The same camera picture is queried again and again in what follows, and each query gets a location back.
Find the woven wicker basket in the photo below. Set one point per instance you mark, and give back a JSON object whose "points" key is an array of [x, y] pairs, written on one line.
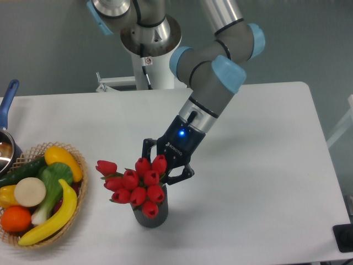
{"points": [[12, 238]]}

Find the black device at edge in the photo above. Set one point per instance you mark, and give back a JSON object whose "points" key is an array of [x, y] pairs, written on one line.
{"points": [[343, 237]]}

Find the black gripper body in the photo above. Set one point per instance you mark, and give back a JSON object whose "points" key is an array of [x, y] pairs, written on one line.
{"points": [[179, 142]]}

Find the green bok choy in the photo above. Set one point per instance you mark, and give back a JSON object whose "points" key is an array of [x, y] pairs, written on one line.
{"points": [[50, 176]]}

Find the yellow bell pepper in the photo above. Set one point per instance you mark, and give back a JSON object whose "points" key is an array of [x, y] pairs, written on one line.
{"points": [[7, 196]]}

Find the white frame at right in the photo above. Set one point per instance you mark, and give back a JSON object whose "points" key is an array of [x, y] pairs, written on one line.
{"points": [[341, 126]]}

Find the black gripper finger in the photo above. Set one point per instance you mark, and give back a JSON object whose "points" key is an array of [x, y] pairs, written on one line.
{"points": [[148, 144], [187, 173]]}

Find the dark green cucumber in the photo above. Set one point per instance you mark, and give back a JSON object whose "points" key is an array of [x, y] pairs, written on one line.
{"points": [[29, 169]]}

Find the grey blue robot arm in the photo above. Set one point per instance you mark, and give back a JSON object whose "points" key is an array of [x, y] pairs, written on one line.
{"points": [[213, 73]]}

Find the beige round disc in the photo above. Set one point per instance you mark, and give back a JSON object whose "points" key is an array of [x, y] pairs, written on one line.
{"points": [[30, 192]]}

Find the yellow banana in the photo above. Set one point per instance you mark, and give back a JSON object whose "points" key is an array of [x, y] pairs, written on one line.
{"points": [[56, 222]]}

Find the orange fruit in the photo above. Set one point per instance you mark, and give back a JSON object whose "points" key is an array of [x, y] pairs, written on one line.
{"points": [[16, 219]]}

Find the red fruit in basket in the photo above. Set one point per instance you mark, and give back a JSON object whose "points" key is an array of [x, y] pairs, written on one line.
{"points": [[76, 188]]}

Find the blue handled saucepan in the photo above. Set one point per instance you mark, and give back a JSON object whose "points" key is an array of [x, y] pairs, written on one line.
{"points": [[10, 151]]}

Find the red tulip bouquet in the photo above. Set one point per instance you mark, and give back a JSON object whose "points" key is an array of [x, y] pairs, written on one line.
{"points": [[140, 187]]}

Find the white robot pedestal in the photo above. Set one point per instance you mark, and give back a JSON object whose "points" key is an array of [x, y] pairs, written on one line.
{"points": [[154, 71]]}

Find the dark grey ribbed vase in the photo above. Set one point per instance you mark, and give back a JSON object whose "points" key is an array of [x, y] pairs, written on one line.
{"points": [[159, 218]]}

